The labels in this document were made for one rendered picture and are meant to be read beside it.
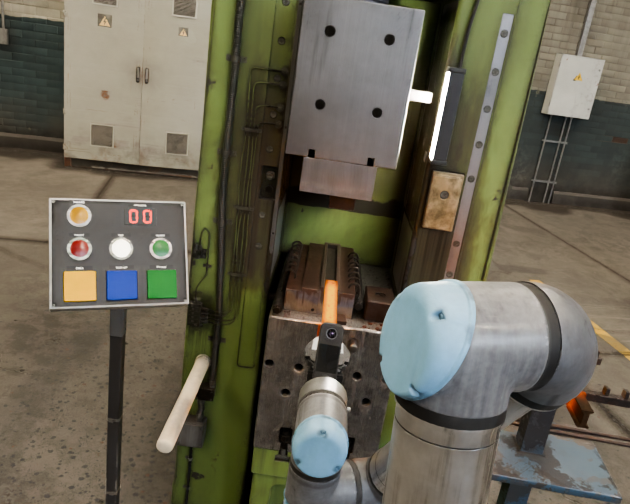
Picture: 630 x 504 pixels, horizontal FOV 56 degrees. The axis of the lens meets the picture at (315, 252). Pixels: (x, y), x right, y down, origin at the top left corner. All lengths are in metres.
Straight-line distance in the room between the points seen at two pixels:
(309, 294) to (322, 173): 0.36
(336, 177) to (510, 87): 0.55
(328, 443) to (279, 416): 0.87
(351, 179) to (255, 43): 0.46
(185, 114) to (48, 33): 1.81
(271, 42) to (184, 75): 5.16
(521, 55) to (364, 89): 0.46
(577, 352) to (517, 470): 1.06
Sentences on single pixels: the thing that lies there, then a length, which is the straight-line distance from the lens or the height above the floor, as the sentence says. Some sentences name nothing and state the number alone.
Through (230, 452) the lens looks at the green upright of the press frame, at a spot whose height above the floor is 0.28.
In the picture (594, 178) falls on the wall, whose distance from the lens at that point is 9.29.
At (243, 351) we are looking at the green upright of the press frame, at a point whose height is 0.68.
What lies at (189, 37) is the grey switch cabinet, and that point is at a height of 1.52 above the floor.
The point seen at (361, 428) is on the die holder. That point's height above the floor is 0.59.
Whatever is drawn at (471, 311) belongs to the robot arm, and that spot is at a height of 1.44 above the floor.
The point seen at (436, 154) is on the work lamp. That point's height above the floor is 1.41.
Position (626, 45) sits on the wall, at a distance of 9.17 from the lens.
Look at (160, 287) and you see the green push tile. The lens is 1.61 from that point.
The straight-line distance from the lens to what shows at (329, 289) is 1.55.
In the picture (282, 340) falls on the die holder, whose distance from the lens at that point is 1.73.
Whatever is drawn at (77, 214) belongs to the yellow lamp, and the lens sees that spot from 1.63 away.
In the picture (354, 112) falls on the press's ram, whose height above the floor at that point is 1.50.
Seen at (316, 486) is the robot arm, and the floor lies 0.96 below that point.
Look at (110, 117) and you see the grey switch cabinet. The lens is 7.01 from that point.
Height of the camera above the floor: 1.65
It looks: 19 degrees down
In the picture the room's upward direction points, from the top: 8 degrees clockwise
